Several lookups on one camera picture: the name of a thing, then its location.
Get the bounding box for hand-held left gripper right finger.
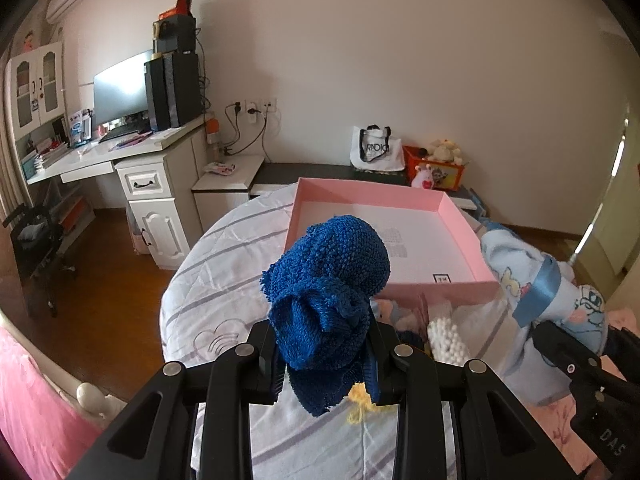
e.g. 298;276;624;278
366;322;596;480

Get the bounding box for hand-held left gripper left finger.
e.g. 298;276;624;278
65;321;279;480

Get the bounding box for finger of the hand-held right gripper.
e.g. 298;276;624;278
532;320;603;386
607;327;640;386

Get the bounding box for yellow knitted toy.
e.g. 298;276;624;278
347;382;396;423

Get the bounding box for light blue printed blanket roll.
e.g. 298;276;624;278
480;227;608;406

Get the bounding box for pink box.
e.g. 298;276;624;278
282;177;502;307

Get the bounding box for clear pouch with brown ribbon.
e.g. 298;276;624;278
417;292;453;326

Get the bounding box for pale green door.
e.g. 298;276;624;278
580;105;640;278

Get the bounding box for white nightstand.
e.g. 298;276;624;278
192;154;266;231

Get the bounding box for pink plush toy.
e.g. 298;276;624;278
412;162;436;189

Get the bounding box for dark top low cabinet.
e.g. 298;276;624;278
250;162;478;211

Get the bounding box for orange toy box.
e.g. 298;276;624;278
402;145;468;191

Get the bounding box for white desk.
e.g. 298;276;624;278
25;115;211;271

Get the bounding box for white tote bag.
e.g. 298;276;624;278
350;125;406;171

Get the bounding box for cream plush toy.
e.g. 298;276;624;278
425;138;463;163

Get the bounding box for pink bed sheet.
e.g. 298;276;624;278
0;325;108;480

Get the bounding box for black chair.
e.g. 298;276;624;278
2;205;78;318

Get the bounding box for black keyboard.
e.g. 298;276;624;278
100;127;151;142

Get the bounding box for black computer tower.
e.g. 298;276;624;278
144;52;201;131

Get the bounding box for blue white carton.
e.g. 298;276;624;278
67;109;95;147

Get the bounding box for stack of books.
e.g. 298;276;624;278
22;137;68;176

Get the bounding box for computer monitor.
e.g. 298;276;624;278
94;50;153;128

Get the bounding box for black box on tower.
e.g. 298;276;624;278
152;14;197;56

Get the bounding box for white glass-door cabinet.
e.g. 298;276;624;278
4;42;68;136

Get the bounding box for white bed frame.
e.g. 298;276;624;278
0;310;131;421

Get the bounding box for black power cable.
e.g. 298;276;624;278
235;105;271;155
222;102;243;156

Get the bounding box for wall power outlets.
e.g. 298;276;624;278
230;99;278;123

